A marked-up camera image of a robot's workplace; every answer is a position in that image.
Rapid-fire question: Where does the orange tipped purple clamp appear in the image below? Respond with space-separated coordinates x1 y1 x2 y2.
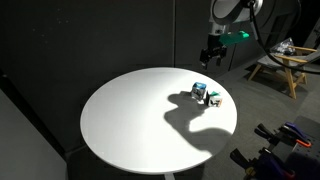
254 121 313 150
229 147 297 180

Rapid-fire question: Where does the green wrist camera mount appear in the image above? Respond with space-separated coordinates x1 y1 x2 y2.
218 30 251 47

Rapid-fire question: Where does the blue picture cube block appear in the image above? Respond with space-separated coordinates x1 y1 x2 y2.
190 81 208 101

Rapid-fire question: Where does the clear plastic bag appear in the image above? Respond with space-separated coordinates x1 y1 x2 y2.
270 36 297 56

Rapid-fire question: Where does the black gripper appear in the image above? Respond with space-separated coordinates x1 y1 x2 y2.
199 32 229 71

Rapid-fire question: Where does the letter A cube block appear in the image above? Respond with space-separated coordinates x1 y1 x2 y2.
204 90 224 109

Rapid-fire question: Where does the wooden armchair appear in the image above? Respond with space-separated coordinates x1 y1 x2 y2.
247 45 318 100

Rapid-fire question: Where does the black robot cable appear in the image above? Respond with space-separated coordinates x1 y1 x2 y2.
247 0 320 76

